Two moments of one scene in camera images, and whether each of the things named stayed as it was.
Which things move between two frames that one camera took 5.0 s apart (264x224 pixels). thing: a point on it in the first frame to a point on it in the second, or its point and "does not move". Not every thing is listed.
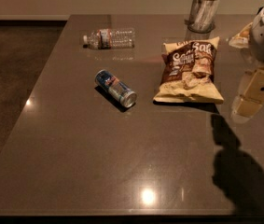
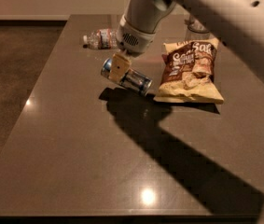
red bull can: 115,89 to 134,80
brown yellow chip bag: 188,72 does not move
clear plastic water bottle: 110,39 does not move
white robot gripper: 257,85 to 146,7
